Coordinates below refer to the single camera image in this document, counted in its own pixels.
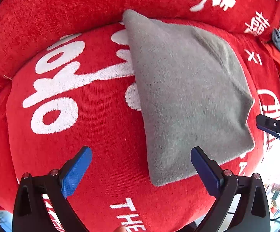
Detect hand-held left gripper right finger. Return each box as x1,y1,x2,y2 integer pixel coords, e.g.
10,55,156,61
190,146,271,232

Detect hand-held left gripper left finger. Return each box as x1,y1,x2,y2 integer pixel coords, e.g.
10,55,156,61
12,146,92,232

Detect grey sweater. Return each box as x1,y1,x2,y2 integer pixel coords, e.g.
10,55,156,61
122,9,255,187

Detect red printed sofa backrest cushion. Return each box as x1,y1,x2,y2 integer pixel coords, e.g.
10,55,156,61
0,0,280,92

